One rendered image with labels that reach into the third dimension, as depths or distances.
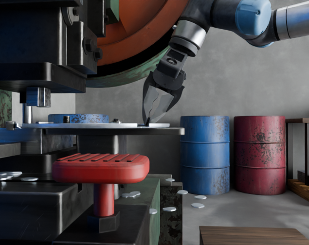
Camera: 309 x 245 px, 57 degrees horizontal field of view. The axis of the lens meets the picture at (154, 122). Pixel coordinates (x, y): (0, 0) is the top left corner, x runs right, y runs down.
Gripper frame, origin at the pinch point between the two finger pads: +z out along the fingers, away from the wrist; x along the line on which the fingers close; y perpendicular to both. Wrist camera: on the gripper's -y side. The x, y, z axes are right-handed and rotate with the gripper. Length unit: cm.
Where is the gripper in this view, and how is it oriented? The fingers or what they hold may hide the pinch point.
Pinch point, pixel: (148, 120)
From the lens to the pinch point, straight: 65.8
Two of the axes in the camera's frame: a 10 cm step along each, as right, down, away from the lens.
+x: -9.0, -4.2, 0.5
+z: -4.2, 9.1, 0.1
